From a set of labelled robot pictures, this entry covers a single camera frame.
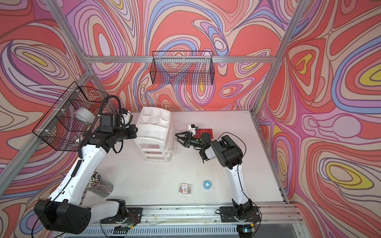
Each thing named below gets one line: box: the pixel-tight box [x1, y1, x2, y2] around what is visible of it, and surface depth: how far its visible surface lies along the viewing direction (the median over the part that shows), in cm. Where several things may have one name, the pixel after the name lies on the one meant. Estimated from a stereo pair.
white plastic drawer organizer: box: [133, 106, 178, 163], surface depth 86 cm
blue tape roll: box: [202, 179, 212, 190], surface depth 84 cm
